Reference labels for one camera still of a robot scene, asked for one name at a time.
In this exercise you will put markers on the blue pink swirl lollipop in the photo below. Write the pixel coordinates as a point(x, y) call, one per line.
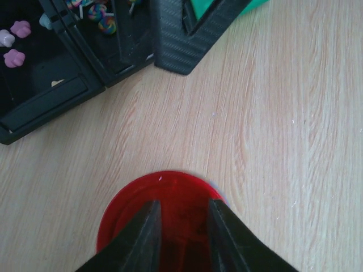
point(97, 12)

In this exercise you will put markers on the dark rainbow swirl lollipop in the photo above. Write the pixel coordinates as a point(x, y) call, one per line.
point(107, 25)

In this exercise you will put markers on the black bin with star candies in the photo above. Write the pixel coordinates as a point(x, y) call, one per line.
point(54, 78)

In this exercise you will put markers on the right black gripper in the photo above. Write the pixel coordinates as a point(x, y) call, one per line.
point(177, 49)

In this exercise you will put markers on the green bin with gummies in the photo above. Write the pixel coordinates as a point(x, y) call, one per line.
point(205, 9)

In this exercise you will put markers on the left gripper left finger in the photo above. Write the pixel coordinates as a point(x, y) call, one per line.
point(137, 246)

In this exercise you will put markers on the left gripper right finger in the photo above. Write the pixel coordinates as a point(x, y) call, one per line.
point(233, 247)

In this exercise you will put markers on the black bin with lollipops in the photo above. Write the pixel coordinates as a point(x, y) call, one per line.
point(117, 56)

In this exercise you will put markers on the pink star candy lower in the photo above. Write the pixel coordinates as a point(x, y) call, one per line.
point(14, 58)

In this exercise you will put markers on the red jar lid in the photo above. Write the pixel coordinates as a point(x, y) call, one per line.
point(184, 210)

